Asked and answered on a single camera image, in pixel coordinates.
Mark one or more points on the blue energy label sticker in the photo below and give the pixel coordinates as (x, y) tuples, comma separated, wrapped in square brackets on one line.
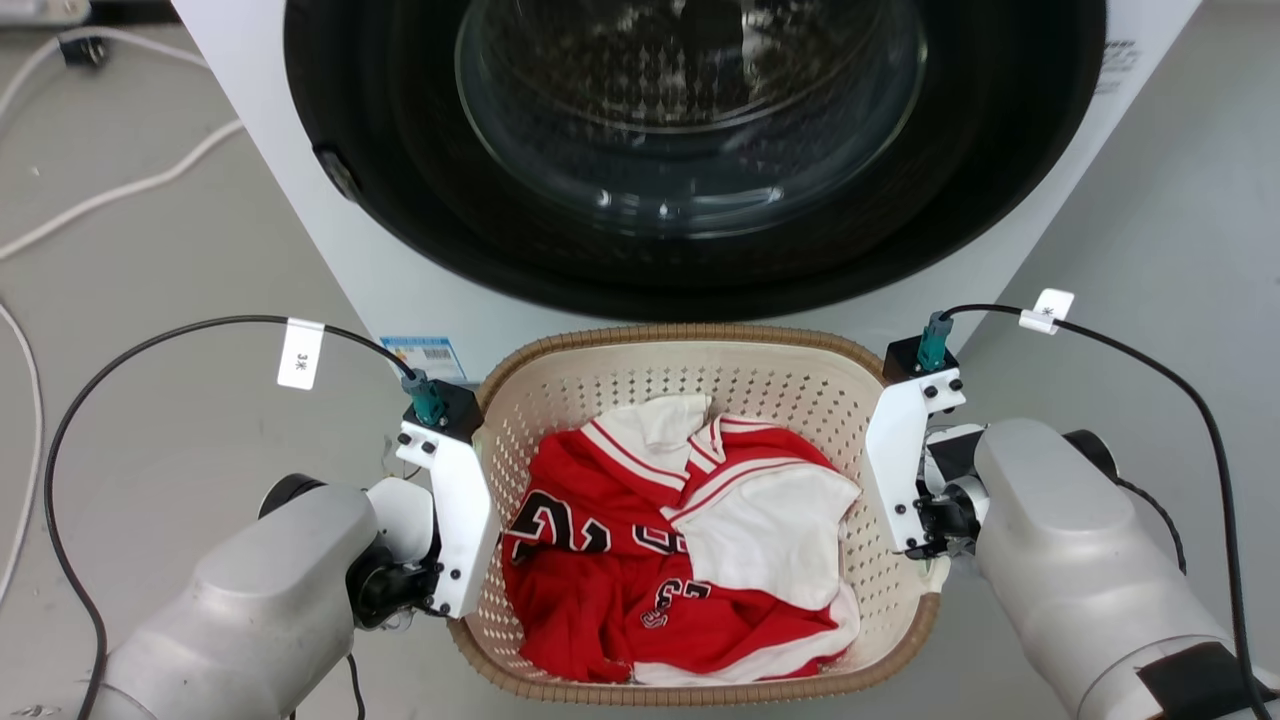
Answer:
[(425, 358)]

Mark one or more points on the beige perforated laundry basket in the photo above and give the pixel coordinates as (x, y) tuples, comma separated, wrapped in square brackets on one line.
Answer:
[(600, 385)]

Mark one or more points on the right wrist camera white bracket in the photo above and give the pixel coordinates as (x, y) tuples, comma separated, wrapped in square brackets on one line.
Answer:
[(895, 450)]

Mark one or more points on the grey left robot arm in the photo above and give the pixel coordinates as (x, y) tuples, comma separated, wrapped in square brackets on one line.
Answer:
[(260, 590)]

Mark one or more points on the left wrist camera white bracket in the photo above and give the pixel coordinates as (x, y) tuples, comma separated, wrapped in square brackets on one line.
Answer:
[(465, 520)]

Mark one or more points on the black tape patch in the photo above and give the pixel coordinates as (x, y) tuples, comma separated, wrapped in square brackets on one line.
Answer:
[(1195, 680)]

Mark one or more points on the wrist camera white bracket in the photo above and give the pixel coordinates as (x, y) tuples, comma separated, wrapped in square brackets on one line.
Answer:
[(465, 520), (895, 450)]

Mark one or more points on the white power strip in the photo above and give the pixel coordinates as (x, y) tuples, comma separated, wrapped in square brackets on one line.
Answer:
[(40, 10)]

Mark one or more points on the white front-load washing machine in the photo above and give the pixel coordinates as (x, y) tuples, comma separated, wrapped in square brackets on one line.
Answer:
[(400, 290)]

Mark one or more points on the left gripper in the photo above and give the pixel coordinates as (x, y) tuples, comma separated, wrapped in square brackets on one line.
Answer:
[(395, 575)]

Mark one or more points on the black plug adapter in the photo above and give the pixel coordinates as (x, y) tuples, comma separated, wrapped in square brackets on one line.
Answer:
[(83, 50)]

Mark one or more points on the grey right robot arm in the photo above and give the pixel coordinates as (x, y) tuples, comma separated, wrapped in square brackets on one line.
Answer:
[(1070, 550)]

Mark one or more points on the black round washer door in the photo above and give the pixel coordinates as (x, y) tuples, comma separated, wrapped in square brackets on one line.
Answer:
[(420, 190)]

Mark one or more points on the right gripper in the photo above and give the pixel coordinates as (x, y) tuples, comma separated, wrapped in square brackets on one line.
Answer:
[(950, 490)]

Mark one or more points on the red and white jersey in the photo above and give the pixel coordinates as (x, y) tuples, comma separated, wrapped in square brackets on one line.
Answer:
[(590, 590)]

